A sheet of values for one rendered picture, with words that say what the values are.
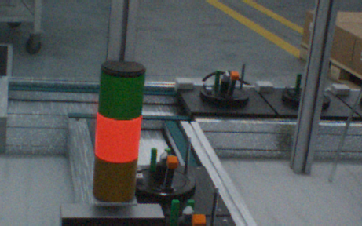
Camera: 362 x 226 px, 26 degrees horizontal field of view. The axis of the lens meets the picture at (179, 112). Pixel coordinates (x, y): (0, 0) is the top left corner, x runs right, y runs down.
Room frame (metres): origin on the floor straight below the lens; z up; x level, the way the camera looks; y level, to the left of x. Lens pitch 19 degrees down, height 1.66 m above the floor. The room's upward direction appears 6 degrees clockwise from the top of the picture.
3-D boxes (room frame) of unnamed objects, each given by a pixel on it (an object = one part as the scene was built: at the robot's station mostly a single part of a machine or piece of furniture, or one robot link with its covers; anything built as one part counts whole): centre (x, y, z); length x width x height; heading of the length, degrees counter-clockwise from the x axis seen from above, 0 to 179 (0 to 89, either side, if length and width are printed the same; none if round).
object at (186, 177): (1.49, 0.02, 1.01); 0.24 x 0.24 x 0.13; 13
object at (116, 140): (0.83, 0.07, 1.33); 0.05 x 0.05 x 0.05
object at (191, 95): (2.13, -0.12, 1.01); 0.24 x 0.24 x 0.13; 13
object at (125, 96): (0.83, 0.07, 1.38); 0.05 x 0.05 x 0.05
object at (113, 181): (0.83, 0.07, 1.28); 0.05 x 0.05 x 0.05
